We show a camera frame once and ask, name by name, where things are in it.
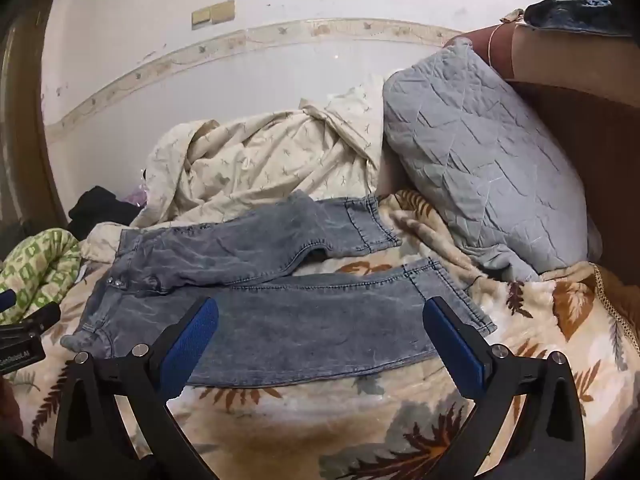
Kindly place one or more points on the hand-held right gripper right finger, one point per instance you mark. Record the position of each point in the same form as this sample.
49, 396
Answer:
452, 342

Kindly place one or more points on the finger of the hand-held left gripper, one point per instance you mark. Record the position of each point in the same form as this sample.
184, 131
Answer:
42, 317

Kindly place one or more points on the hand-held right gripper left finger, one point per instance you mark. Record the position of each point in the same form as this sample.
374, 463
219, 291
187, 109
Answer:
191, 342

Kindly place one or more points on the blue denim pants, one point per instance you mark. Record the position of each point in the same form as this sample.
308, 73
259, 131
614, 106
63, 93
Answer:
300, 320

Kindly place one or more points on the green patterned cloth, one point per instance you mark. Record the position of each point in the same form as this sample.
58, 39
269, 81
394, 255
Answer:
45, 260

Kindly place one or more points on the black cloth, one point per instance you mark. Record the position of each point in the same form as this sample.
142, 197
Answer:
100, 210

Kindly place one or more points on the beige leaf-print blanket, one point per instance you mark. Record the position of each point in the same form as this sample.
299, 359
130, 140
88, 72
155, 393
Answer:
350, 425

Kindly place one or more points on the purple plastic bag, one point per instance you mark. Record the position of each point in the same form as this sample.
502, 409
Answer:
139, 195

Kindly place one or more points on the grey quilted pillow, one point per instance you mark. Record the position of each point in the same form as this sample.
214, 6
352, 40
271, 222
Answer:
475, 160

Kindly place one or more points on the cream leaf-print bedsheet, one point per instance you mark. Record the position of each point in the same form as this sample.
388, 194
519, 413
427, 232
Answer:
260, 160

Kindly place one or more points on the brown wooden headboard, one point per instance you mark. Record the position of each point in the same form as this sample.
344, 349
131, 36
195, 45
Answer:
575, 135

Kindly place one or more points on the dark blue cloth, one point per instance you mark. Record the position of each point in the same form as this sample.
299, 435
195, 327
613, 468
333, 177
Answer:
570, 12

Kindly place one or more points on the wooden door frame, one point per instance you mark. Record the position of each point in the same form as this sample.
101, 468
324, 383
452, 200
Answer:
25, 125

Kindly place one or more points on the beige wall switch plate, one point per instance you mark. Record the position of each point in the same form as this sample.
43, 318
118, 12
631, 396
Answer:
201, 17
223, 11

